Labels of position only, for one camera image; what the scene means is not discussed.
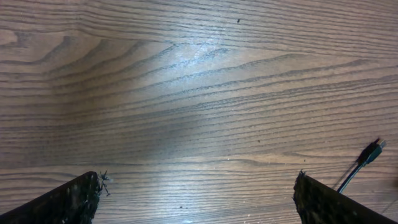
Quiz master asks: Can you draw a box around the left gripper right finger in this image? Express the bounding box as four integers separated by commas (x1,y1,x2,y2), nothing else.
293,171,397,224

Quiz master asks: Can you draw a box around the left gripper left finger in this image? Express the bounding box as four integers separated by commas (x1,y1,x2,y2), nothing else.
1,171,109,224

